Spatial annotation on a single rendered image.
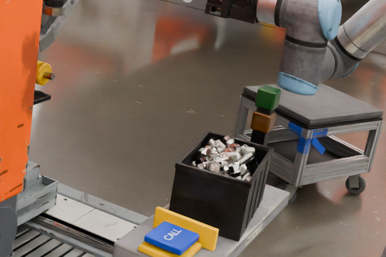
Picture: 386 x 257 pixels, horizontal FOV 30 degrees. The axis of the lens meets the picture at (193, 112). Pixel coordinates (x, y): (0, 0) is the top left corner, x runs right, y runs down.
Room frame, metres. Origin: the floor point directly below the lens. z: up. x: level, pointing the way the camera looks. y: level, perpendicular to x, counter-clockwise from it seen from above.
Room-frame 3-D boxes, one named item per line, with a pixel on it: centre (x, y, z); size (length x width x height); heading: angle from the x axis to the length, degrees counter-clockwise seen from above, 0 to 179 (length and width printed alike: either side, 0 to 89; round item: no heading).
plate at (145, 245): (1.07, 0.00, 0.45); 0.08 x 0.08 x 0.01; 67
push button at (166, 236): (1.07, 0.00, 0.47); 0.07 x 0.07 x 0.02; 67
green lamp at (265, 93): (1.41, -0.15, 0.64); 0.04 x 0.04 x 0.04; 67
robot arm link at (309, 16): (1.51, -0.21, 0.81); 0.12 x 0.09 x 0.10; 67
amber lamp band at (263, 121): (1.41, -0.15, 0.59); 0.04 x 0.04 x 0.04; 67
